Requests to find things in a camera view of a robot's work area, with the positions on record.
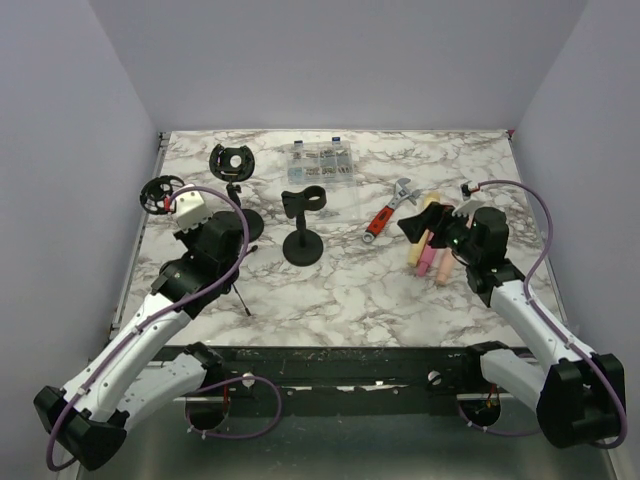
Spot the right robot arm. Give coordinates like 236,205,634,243
398,202,628,448

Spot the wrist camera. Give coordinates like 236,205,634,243
164,184,212,232
453,182,484,217

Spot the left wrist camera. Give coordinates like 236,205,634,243
164,184,212,232

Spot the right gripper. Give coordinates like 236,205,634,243
398,200,481,263

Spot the yellow microphone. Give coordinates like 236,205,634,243
408,192,441,266

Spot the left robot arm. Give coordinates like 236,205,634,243
33,209,249,472

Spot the red-handled adjustable wrench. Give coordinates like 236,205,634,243
362,178,422,244

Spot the black front mounting rail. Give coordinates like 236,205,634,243
156,342,503,425

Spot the beige microphone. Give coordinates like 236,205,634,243
435,249,456,286

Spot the black round-base clip stand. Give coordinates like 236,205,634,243
281,185,327,267

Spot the pink microphone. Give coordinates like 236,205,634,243
415,245,436,277

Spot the black tripod shock-mount stand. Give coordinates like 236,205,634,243
139,175,244,318

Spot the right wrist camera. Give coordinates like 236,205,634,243
453,182,484,217

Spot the black shock-mount round-base stand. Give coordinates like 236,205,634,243
209,144,264,242

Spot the clear plastic screw organizer box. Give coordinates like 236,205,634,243
279,137,361,223

